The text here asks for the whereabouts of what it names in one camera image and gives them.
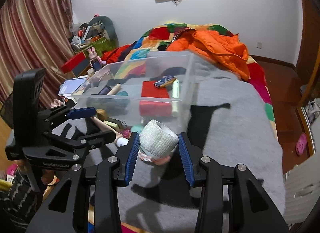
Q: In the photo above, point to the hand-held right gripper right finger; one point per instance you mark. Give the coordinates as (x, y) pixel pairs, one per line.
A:
(186, 157)

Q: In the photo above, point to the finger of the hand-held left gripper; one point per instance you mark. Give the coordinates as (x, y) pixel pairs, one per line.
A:
(100, 139)
(82, 113)

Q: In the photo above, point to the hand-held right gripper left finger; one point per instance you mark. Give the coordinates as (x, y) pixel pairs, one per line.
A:
(131, 157)

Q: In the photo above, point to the wooden stick tool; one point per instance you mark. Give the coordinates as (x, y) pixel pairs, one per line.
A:
(105, 126)

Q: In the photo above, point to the small wooden block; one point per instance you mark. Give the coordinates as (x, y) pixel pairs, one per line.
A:
(102, 114)

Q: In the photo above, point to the clear plastic storage box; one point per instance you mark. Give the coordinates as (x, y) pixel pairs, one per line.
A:
(112, 102)

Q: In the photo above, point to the purple spray bottle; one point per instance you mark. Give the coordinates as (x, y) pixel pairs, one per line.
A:
(104, 90)

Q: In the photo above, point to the white gauze roll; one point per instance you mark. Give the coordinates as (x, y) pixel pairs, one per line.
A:
(160, 137)

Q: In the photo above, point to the beige cosmetic tube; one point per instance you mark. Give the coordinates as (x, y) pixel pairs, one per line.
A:
(114, 89)

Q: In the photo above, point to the teal tape roll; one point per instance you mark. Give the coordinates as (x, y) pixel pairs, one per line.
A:
(123, 93)

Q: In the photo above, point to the pale green pen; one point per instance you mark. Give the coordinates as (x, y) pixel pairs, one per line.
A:
(175, 89)

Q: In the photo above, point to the red packet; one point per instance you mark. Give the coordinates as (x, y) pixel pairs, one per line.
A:
(155, 89)

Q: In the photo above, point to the small blue card box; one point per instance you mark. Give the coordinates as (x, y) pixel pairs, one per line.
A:
(163, 82)

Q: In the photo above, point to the person's left forearm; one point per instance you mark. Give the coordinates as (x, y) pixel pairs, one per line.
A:
(17, 198)

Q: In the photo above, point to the person's left hand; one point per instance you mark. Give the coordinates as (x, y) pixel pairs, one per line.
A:
(48, 178)

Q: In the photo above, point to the black and orange tool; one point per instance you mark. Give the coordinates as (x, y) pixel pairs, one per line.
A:
(70, 102)

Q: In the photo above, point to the pink floral small item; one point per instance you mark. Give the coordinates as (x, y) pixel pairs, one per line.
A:
(125, 132)

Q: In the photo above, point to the mint green small item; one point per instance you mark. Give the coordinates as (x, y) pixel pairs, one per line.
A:
(136, 129)

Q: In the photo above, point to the pale blue notebook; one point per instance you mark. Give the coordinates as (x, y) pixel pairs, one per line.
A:
(70, 86)

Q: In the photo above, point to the red long box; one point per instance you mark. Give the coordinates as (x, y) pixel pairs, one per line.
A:
(72, 62)

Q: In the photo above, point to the grey blanket with black pattern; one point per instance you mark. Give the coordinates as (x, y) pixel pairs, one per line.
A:
(237, 127)

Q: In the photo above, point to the pink bunny figure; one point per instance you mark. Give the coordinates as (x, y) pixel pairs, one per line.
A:
(93, 53)

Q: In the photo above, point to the red jacket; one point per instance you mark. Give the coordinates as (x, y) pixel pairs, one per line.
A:
(117, 54)

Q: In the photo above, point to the green gift bag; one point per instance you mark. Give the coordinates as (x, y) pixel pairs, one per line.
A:
(105, 45)

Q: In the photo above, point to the striped curtain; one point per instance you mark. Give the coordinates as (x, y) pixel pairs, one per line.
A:
(30, 35)

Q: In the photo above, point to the grey plush pillow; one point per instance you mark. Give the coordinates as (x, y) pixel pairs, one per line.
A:
(110, 27)

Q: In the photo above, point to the orange down jacket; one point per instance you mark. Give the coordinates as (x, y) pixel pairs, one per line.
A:
(220, 47)

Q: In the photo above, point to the pink clog shoe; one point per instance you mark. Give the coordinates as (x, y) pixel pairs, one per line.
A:
(301, 144)

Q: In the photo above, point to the white ribbed suitcase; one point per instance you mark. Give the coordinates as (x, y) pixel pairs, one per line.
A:
(302, 185)

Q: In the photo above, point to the white handbag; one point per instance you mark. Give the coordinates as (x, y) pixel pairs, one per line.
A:
(313, 112)

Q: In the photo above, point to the wooden door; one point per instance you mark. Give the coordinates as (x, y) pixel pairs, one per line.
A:
(311, 47)

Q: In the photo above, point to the white wall socket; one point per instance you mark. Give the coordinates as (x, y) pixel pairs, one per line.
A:
(259, 45)

